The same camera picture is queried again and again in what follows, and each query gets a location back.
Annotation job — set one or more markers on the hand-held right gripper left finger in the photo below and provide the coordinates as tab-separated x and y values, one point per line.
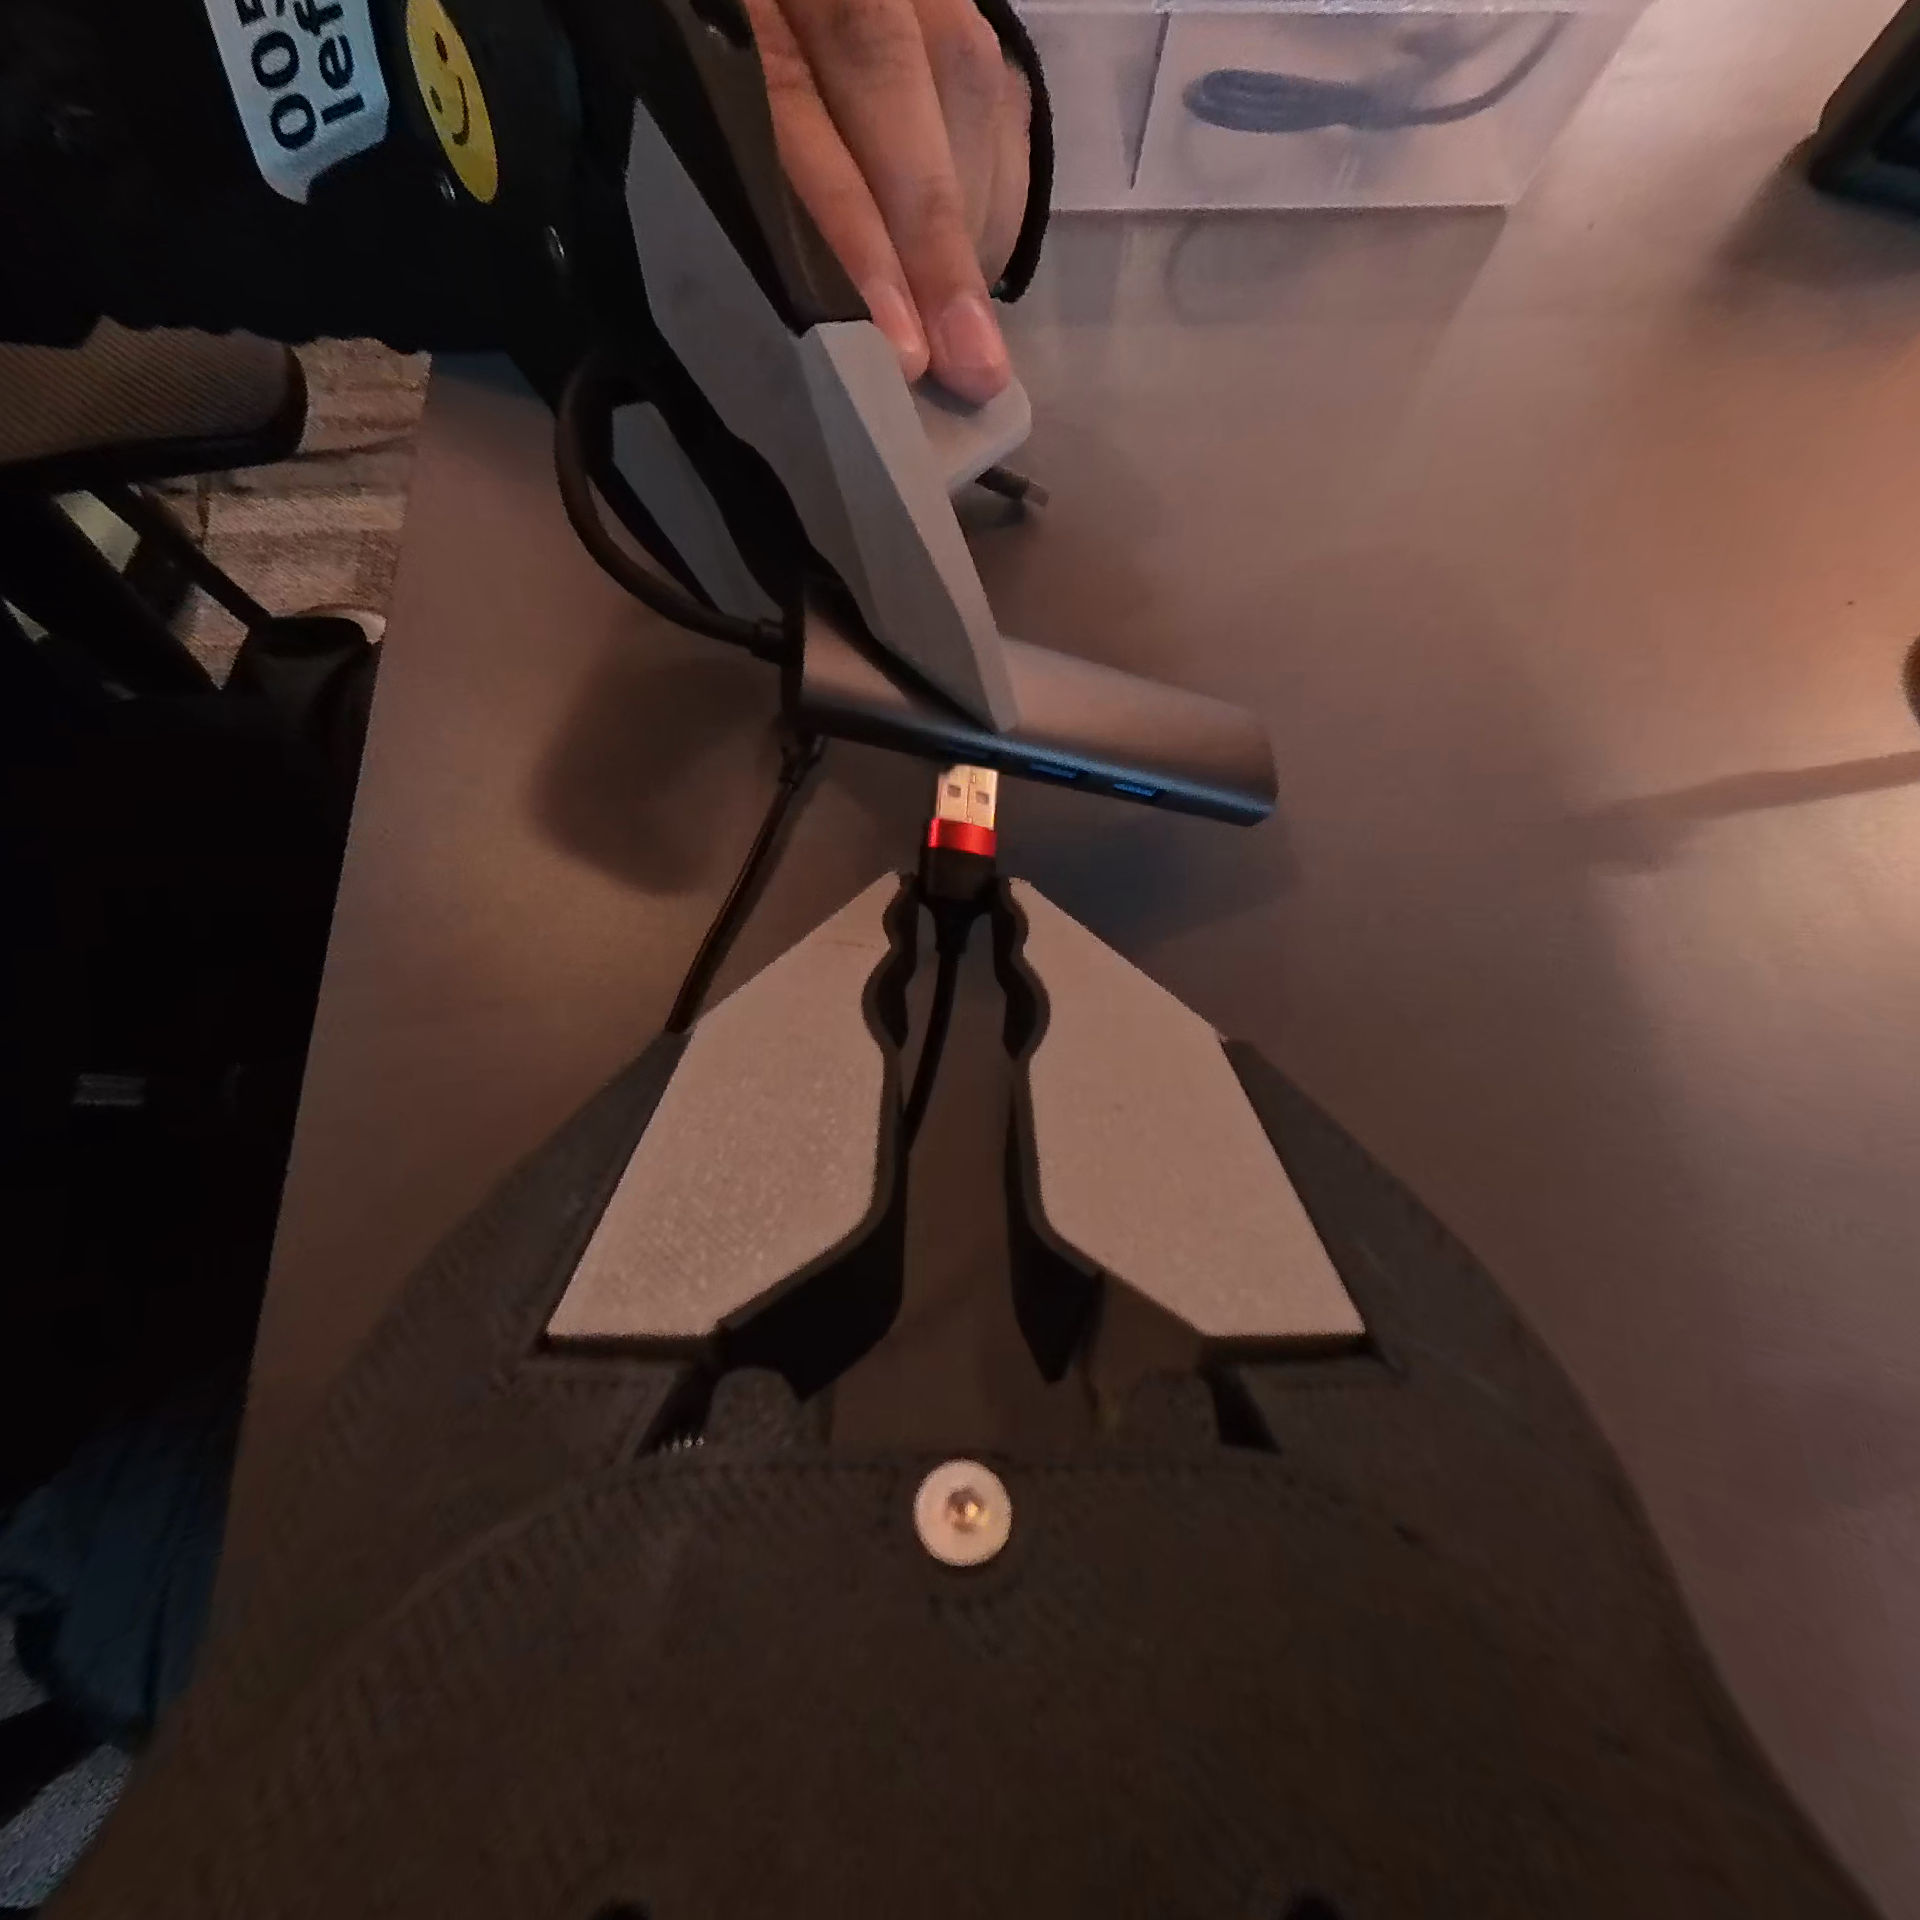
733	1185

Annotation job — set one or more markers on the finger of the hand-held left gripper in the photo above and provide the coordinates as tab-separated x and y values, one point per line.
674	493
900	569

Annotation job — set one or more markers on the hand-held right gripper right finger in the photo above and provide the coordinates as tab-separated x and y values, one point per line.
1184	1185

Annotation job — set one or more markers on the clear plastic box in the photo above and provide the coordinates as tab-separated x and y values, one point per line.
1319	164

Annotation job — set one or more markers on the person's left hand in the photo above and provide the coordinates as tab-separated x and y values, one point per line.
900	149

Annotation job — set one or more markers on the small black display device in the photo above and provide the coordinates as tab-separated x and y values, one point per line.
1874	119

